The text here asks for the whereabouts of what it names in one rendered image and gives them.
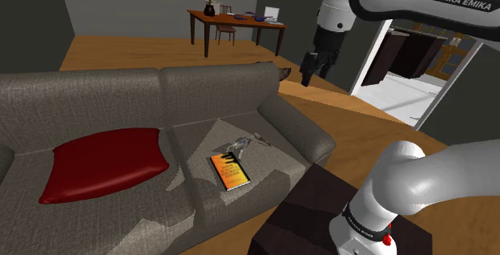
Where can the white door frame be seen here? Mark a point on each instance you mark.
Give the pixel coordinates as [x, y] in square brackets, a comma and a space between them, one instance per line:
[449, 86]

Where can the brown wooden chair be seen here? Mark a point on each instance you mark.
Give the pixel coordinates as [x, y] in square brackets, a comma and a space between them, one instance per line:
[225, 29]

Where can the grey fabric sofa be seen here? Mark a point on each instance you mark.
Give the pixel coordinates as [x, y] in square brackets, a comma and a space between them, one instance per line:
[117, 94]

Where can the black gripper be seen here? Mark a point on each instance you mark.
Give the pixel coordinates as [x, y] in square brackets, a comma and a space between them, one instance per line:
[328, 41]

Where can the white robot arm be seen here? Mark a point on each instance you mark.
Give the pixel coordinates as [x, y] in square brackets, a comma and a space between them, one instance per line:
[441, 176]

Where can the brown wooden table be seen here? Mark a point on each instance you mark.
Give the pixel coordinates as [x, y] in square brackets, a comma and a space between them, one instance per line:
[234, 20]

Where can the grey eyeglasses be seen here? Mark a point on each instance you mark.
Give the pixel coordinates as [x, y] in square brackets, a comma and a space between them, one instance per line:
[240, 143]

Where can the orange book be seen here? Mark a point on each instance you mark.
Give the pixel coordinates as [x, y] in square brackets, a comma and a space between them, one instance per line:
[230, 172]

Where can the red cushion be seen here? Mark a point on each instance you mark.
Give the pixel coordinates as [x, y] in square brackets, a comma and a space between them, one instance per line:
[103, 164]

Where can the dark kitchen cabinet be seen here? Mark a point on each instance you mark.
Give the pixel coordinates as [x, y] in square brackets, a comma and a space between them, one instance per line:
[414, 55]

